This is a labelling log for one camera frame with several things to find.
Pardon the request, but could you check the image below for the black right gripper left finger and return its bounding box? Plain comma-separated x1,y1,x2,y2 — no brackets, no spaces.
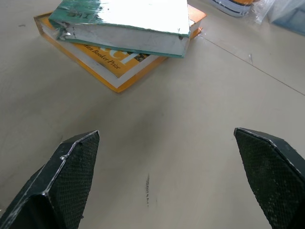
0,130,100,229

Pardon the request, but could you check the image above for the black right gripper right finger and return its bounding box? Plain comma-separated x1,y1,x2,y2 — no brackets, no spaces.
234,127,305,229

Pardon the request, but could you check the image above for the orange paperback book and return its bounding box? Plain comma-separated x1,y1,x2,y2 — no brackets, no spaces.
33,4,208,94

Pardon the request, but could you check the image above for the green paperback book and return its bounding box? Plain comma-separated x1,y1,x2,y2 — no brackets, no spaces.
48,0,191,59

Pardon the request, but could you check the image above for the clear plastic bag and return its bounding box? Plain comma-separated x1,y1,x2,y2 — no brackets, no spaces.
249,0,305,37

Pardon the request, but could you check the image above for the white orange striped container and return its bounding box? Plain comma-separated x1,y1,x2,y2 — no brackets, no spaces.
207,0,255,18

